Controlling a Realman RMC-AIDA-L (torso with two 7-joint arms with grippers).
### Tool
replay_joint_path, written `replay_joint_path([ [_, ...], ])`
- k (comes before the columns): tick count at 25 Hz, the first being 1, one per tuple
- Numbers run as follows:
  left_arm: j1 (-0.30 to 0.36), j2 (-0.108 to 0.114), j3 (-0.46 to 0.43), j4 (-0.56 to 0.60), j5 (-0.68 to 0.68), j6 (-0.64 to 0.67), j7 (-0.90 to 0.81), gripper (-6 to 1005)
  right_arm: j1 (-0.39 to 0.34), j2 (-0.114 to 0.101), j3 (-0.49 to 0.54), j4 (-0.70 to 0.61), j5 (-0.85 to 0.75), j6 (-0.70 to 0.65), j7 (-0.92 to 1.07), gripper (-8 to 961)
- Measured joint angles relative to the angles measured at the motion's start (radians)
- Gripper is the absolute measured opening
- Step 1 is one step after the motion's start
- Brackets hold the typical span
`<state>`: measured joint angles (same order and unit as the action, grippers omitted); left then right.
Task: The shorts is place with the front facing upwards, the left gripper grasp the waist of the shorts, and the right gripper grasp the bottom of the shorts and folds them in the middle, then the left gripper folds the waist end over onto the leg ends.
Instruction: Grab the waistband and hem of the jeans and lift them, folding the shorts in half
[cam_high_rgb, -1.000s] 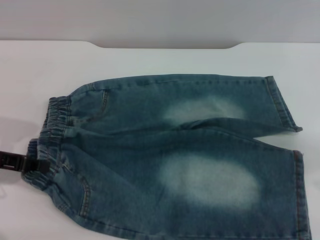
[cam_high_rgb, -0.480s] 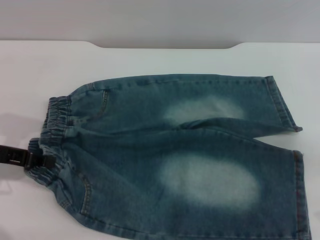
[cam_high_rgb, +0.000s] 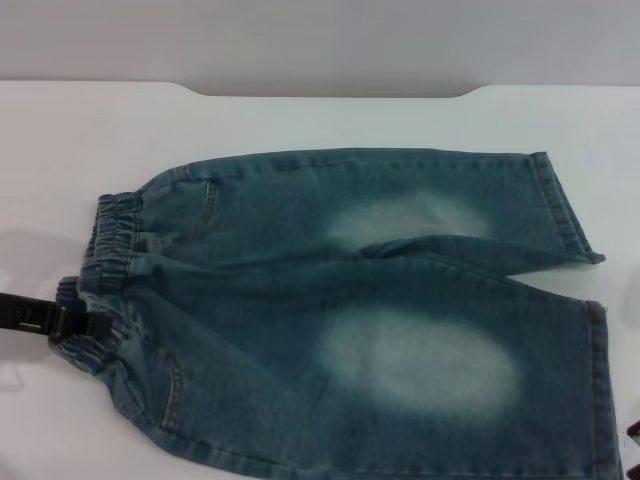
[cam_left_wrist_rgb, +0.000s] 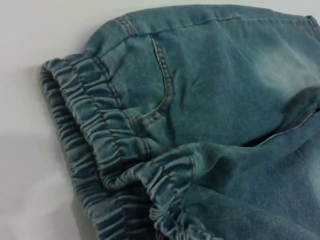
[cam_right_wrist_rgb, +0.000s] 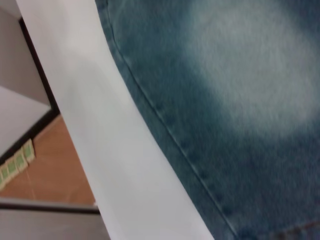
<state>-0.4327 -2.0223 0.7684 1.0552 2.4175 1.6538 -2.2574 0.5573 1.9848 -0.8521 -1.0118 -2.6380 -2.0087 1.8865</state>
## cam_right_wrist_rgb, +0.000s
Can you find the grey cabinet with black edge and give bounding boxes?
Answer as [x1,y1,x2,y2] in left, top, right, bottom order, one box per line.
[0,196,111,240]

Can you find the black skirting strip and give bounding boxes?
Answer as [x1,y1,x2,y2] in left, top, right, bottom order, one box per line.
[0,17,61,166]

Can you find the green square sticker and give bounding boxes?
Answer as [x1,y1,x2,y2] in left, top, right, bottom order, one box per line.
[14,149,28,173]
[6,158,19,180]
[22,139,36,164]
[0,164,10,189]

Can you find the blue denim shorts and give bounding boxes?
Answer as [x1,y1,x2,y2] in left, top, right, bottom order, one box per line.
[94,0,320,240]

